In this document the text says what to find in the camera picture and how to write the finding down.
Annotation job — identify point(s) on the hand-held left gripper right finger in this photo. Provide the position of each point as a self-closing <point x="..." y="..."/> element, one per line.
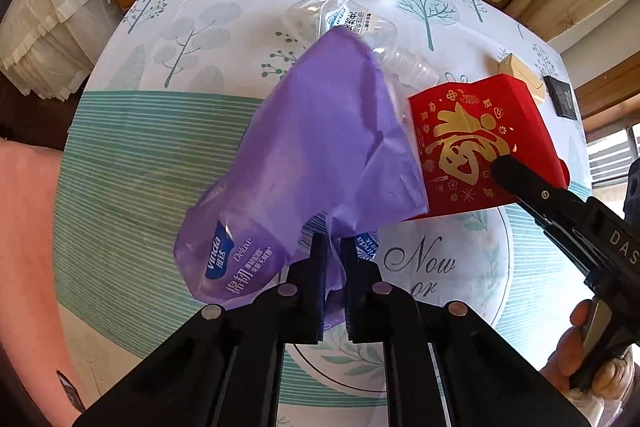
<point x="357" y="292"/>

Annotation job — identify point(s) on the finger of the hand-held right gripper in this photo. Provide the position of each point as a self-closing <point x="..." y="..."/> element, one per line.
<point x="565" y="239"/>
<point x="520" y="179"/>

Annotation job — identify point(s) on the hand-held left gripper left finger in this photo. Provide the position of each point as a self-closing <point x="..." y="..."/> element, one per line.
<point x="315" y="287"/>

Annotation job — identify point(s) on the red paper envelope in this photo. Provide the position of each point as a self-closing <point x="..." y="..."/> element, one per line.
<point x="520" y="107"/>

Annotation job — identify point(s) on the purple plastic tissue bag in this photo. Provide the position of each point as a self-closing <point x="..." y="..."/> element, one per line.
<point x="320" y="132"/>

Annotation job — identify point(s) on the person's right hand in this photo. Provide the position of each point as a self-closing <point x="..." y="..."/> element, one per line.
<point x="562" y="352"/>

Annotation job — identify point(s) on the small black box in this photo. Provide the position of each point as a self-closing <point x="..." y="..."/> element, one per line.
<point x="562" y="97"/>

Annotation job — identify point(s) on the window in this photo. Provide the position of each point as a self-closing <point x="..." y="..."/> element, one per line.
<point x="612" y="147"/>

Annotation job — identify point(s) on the small beige box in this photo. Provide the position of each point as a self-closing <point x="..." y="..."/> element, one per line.
<point x="520" y="69"/>

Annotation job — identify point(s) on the printed leaf pattern tablecloth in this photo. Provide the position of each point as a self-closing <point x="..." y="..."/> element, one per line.
<point x="150" y="157"/>

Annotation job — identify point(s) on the crushed clear plastic bottle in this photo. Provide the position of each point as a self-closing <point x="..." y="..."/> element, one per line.
<point x="320" y="12"/>

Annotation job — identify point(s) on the dark flat object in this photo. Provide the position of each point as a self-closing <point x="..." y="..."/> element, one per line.
<point x="70" y="391"/>

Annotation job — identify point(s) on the pink sofa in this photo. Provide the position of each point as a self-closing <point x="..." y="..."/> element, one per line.
<point x="25" y="232"/>

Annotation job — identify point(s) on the cream lace furniture cover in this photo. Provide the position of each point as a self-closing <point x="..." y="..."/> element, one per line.
<point x="45" y="32"/>

